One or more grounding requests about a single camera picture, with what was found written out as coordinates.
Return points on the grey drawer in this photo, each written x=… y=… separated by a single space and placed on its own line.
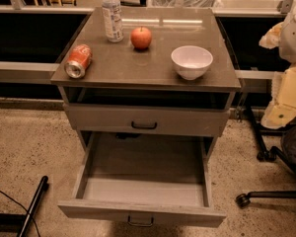
x=144 y=180
x=170 y=121

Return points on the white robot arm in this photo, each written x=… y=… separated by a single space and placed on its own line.
x=281 y=110

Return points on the grey top drawer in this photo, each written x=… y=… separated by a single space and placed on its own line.
x=170 y=121

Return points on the grey drawer cabinet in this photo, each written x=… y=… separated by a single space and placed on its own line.
x=121 y=75

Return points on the white bowl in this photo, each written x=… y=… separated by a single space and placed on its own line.
x=190 y=61

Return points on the red apple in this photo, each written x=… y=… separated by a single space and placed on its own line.
x=141 y=38

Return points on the red soda can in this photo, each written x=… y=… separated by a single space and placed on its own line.
x=78 y=61

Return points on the clear plastic water bottle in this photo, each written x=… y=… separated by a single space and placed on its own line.
x=111 y=10

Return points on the black table leg with caster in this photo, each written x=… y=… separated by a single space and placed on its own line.
x=264 y=154

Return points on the black stand leg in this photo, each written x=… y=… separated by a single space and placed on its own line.
x=20 y=223

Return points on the black office chair base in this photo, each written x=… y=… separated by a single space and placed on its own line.
x=281 y=187

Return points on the metal railing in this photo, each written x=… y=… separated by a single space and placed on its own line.
x=33 y=39

